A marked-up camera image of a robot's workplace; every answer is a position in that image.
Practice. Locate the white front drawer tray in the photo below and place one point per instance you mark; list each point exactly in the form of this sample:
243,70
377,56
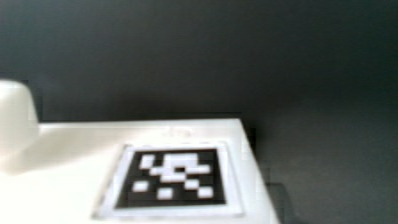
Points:
155,172

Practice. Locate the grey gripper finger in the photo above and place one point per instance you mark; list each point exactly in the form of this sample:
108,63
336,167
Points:
16,126

